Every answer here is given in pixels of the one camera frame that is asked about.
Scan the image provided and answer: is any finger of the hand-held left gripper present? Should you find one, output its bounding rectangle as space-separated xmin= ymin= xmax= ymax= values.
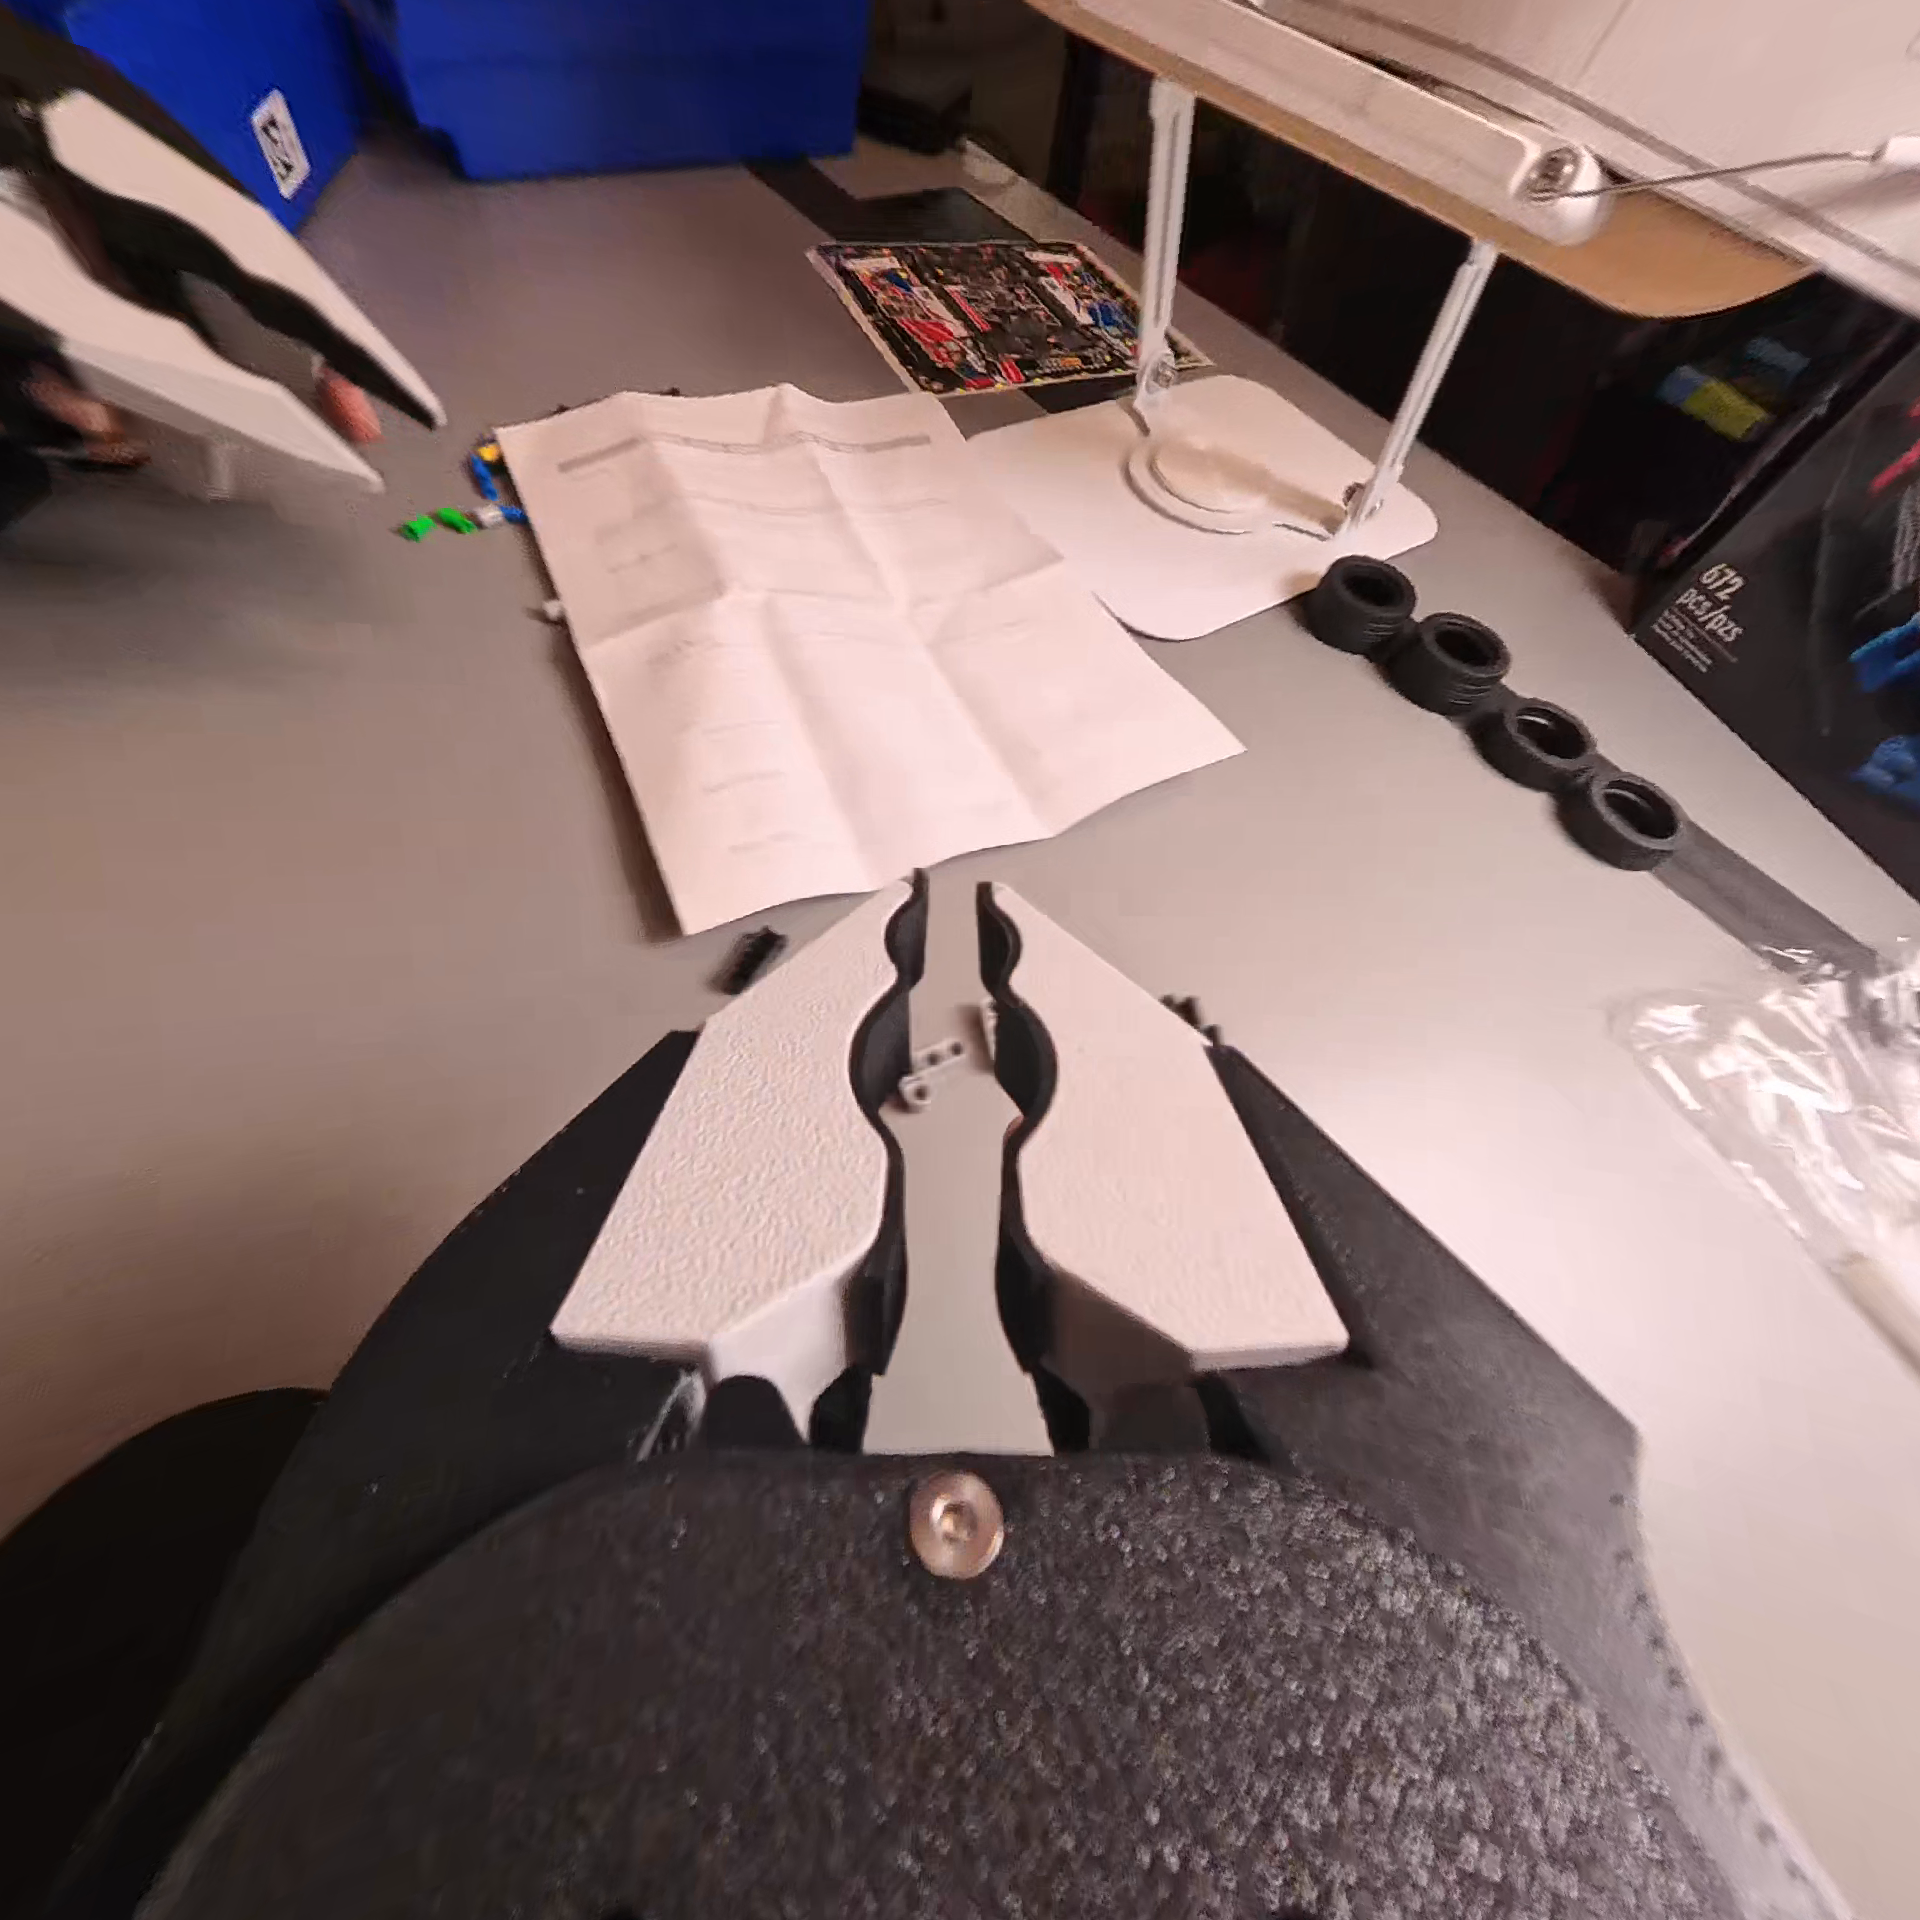
xmin=40 ymin=94 xmax=447 ymax=430
xmin=0 ymin=171 xmax=386 ymax=495

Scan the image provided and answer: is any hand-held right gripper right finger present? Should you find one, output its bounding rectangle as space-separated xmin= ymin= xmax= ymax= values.
xmin=976 ymin=879 xmax=1348 ymax=1454

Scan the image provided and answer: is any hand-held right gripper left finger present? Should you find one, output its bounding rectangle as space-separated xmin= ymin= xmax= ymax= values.
xmin=550 ymin=871 xmax=924 ymax=1449

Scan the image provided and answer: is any pile of small colourful lego pins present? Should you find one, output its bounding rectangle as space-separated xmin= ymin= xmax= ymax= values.
xmin=398 ymin=431 xmax=536 ymax=544

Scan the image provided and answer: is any black rubber lego tire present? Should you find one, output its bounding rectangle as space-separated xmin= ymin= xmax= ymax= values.
xmin=1469 ymin=694 xmax=1597 ymax=798
xmin=1553 ymin=766 xmax=1687 ymax=873
xmin=1303 ymin=555 xmax=1422 ymax=655
xmin=1388 ymin=611 xmax=1513 ymax=716

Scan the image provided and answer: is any black lego set box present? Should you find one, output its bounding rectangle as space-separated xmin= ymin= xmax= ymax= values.
xmin=1626 ymin=335 xmax=1920 ymax=904

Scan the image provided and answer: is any person's left hand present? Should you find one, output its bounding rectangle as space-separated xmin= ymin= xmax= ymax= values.
xmin=12 ymin=372 xmax=156 ymax=471

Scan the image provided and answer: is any blue plastic bin with label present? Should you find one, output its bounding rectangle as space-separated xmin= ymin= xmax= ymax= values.
xmin=28 ymin=0 xmax=366 ymax=230

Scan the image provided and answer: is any blue plastic storage bin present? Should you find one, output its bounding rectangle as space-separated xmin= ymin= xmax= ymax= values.
xmin=357 ymin=0 xmax=876 ymax=185

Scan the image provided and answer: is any white folded paper sheet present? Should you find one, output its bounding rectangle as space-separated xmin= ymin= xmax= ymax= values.
xmin=490 ymin=382 xmax=1248 ymax=941

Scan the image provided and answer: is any clear crumpled plastic bag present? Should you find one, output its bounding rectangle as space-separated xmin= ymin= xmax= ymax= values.
xmin=1612 ymin=936 xmax=1920 ymax=1369

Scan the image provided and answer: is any white book stand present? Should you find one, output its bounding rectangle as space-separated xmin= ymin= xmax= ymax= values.
xmin=967 ymin=0 xmax=1920 ymax=644

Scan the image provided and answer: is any colourful holographic sticker sheet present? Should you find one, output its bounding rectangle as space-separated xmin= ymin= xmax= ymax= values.
xmin=807 ymin=238 xmax=1210 ymax=400

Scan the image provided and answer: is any black crate with colourful bricks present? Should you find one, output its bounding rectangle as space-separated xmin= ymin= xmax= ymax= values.
xmin=1633 ymin=321 xmax=1865 ymax=452

